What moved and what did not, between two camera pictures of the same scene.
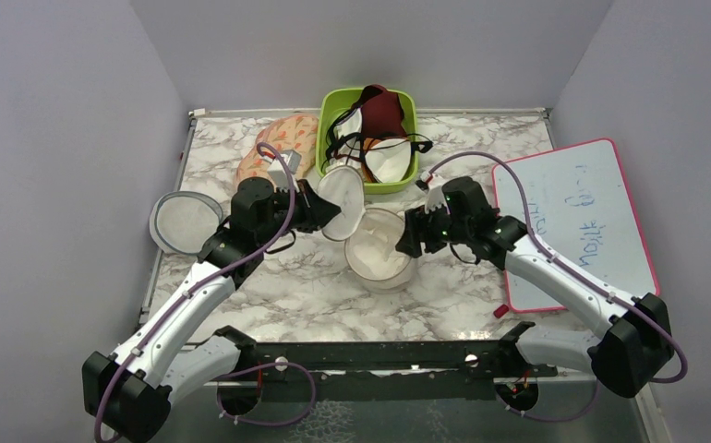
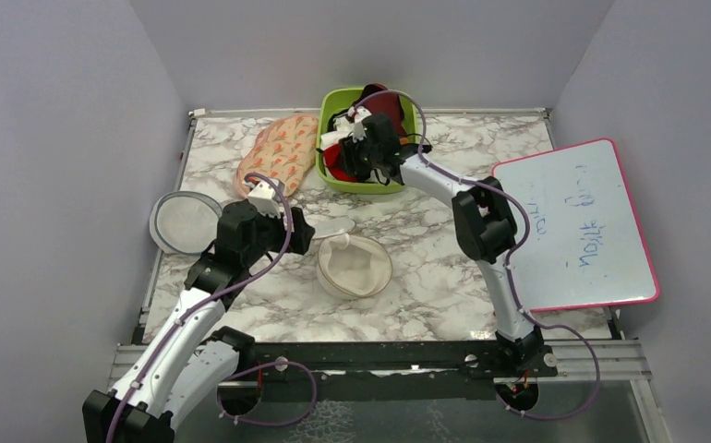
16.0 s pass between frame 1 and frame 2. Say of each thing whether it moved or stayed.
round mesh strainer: stayed
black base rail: stayed
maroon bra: stayed
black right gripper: moved
